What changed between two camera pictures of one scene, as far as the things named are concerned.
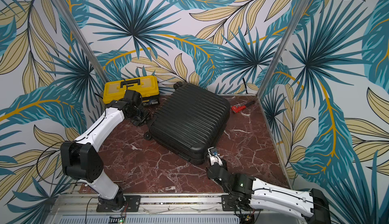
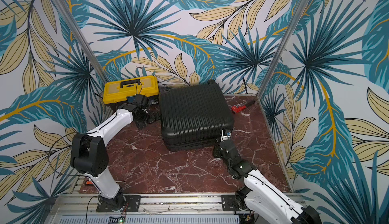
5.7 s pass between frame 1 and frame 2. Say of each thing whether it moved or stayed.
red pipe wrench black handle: stayed
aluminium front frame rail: stayed
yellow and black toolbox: stayed
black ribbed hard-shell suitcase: moved
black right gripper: moved
